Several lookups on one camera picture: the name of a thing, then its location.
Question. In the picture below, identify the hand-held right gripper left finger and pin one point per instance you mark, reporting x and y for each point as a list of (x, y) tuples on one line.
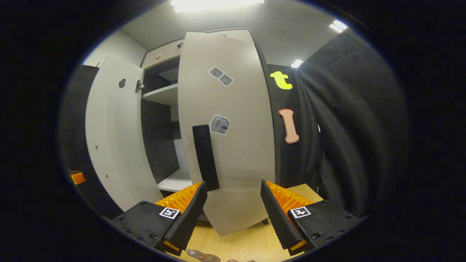
[(189, 214)]

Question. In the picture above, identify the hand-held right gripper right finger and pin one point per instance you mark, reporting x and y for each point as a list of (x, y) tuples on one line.
[(276, 214)]

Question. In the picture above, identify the large ceiling light panel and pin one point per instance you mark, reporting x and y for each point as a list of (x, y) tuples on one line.
[(216, 4)]

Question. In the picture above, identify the grey cabinet with shelves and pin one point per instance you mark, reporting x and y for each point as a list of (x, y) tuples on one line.
[(162, 95)]

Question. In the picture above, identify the small ceiling light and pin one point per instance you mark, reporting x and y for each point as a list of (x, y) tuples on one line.
[(296, 63), (338, 26)]

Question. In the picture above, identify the black backdrop cloth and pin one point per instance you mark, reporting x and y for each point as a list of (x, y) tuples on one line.
[(346, 127)]

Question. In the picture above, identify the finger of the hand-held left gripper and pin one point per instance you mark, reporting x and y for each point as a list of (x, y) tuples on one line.
[(78, 178)]

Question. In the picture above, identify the grey cabinet door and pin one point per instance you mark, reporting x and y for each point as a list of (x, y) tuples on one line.
[(240, 163), (116, 145)]

